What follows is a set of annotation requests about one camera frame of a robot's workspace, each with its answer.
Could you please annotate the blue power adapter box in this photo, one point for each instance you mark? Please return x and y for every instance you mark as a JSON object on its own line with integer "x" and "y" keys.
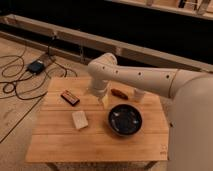
{"x": 36, "y": 67}

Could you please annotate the wooden table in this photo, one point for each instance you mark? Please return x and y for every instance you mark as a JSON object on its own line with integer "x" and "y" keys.
{"x": 56, "y": 139}

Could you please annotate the dark red rectangular box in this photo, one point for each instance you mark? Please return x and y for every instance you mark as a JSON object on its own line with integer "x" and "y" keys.
{"x": 70, "y": 98}

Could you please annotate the dark blue bowl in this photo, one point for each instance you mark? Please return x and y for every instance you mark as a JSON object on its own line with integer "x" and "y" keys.
{"x": 125, "y": 120}

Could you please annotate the white sponge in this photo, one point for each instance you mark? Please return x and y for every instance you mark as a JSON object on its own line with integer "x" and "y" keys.
{"x": 79, "y": 119}

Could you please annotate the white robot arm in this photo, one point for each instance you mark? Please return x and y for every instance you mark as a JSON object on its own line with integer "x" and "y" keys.
{"x": 191, "y": 133}

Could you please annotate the brown oblong food item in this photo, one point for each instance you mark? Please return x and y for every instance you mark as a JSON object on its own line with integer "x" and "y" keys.
{"x": 119, "y": 94}

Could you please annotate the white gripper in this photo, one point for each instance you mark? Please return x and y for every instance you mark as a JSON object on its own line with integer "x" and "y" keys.
{"x": 98, "y": 88}

